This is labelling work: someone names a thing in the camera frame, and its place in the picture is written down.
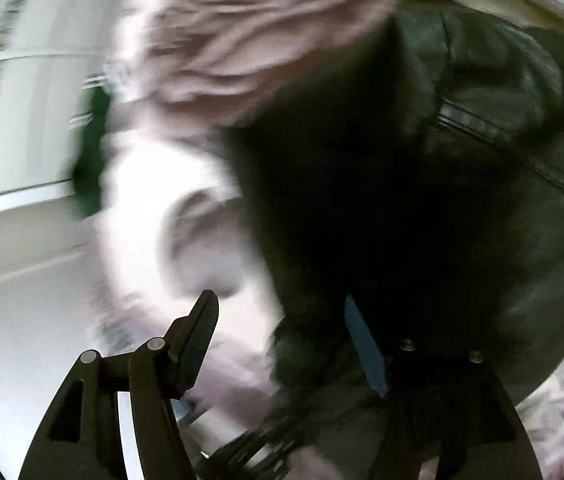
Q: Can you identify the black leather jacket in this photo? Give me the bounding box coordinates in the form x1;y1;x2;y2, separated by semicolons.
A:
217;6;564;479

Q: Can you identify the folded green striped garment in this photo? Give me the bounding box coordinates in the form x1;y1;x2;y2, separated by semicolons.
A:
69;86;111;219

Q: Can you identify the white sliding-door wardrobe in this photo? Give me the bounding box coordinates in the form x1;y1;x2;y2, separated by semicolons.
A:
0;0;120;194

